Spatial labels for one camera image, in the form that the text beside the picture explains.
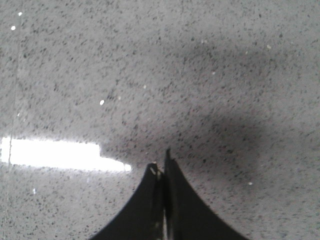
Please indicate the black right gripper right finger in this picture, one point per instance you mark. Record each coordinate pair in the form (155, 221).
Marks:
(187, 216)

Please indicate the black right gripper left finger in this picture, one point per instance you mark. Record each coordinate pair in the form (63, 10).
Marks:
(142, 217)

